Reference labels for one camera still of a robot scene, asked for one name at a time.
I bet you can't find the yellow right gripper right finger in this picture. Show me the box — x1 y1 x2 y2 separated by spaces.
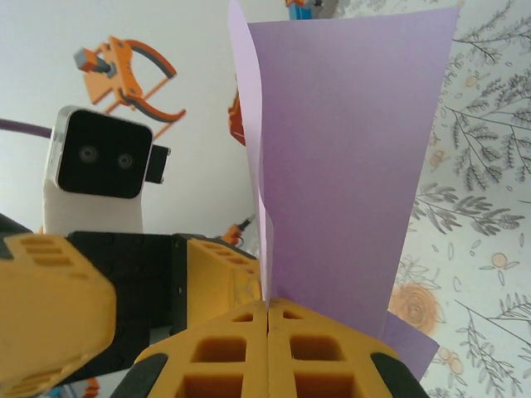
267 297 429 398

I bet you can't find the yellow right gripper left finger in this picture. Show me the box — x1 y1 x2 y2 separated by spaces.
108 300 270 398

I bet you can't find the purple square paper sheet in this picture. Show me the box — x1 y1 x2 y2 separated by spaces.
227 0 460 382

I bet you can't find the floral print table mat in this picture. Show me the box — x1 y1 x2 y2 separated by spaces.
331 0 531 398

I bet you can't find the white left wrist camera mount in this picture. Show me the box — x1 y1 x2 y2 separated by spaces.
42 177 145 238

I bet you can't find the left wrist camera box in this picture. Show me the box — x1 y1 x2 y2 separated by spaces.
48 104 172 201

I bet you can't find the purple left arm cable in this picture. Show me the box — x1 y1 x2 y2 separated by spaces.
0 118 55 138

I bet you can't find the orange gripper wall sticker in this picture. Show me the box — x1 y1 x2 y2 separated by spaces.
73 36 188 140

